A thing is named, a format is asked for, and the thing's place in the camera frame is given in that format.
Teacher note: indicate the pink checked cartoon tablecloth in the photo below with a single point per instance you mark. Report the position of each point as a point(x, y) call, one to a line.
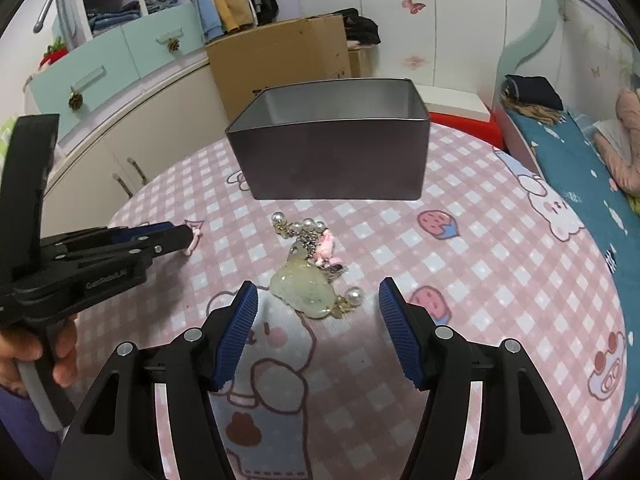
point(500, 285)

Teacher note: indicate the grey metal tin box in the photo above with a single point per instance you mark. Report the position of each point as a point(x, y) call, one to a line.
point(330, 160)

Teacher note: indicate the white flat board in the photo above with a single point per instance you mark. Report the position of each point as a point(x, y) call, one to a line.
point(452, 101)

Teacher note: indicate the white cabinet turquoise drawers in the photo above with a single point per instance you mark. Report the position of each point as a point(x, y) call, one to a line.
point(145, 42)

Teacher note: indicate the small cardboard box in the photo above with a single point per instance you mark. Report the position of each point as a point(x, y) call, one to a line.
point(360, 62)

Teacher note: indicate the pink plush toy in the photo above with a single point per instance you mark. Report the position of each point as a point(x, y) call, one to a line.
point(625, 145)

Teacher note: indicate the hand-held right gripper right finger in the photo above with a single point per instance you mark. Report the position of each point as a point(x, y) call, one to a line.
point(401, 336)

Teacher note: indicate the red white box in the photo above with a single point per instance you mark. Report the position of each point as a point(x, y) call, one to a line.
point(470, 127)

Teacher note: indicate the red knitted item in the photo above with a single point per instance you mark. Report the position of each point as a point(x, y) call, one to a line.
point(52, 55)

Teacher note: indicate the small pink hair clip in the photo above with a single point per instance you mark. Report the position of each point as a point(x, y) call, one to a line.
point(193, 241)

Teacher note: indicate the bed with blue sheet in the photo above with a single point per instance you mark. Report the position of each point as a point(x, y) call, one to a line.
point(575, 180)

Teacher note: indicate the cream low cabinet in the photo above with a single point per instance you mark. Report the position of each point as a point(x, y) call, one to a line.
point(150, 120)

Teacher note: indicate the pinecone drawer ornament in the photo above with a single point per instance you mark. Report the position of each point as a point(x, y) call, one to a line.
point(174, 44)
point(75, 100)

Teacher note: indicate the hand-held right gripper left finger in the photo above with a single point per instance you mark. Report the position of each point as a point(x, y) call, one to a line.
point(235, 336)

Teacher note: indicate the large cardboard box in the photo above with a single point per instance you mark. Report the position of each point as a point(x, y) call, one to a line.
point(280, 60)

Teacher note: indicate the person's left hand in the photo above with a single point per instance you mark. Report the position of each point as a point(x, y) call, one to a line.
point(67, 355)

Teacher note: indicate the white wardrobe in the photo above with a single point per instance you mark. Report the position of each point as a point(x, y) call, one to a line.
point(440, 25)

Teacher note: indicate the green white bed headboard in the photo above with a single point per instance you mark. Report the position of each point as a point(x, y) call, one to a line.
point(535, 35)

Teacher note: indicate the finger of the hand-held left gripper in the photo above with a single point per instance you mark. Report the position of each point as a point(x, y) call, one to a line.
point(130, 232)
point(160, 246)

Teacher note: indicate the black clothing pile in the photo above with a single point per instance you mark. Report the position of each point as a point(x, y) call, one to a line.
point(361, 27)

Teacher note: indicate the person's left forearm purple sleeve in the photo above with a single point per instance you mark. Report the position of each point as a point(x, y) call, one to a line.
point(20, 430)

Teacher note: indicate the pink bow charm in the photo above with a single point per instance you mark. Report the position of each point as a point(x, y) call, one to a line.
point(326, 247)

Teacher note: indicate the single pearl gold star charm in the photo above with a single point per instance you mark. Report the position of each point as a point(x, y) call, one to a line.
point(353, 295)

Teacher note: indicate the dark folded clothes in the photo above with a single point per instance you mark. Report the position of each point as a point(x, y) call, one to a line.
point(532, 91)

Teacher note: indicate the pale green heart pendant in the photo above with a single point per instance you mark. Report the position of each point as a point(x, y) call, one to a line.
point(302, 287)

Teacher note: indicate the pink butterfly sticker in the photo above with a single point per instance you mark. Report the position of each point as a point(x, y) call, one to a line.
point(412, 3)

